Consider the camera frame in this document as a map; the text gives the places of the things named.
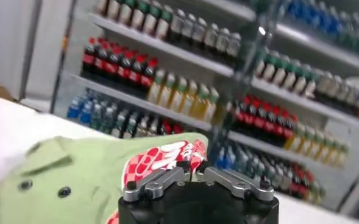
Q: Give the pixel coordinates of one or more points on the light green polo shirt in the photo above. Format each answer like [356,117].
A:
[75,170]

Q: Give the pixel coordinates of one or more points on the red cap cola bottle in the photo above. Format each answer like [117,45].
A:
[241,117]
[279,130]
[88,58]
[124,71]
[110,67]
[250,119]
[135,76]
[147,80]
[270,126]
[99,62]
[288,134]
[259,122]

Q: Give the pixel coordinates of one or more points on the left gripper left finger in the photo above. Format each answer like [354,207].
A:
[158,184]

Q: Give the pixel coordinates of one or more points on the yellow tea bottle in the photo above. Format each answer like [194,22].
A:
[342,156]
[211,108]
[325,151]
[296,143]
[200,105]
[189,102]
[306,146]
[316,149]
[155,89]
[177,97]
[166,92]
[334,154]

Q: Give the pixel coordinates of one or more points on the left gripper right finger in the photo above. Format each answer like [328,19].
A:
[237,185]

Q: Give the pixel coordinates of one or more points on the glass door drink shelf cabinet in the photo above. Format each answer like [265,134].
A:
[197,61]
[301,100]

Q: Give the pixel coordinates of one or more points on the green neck dark tea bottle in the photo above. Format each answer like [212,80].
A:
[101,6]
[261,68]
[138,18]
[125,13]
[279,76]
[270,71]
[290,79]
[163,27]
[311,86]
[300,83]
[150,22]
[113,9]

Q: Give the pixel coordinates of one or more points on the beige label dark drink bottle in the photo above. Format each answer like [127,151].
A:
[324,86]
[334,89]

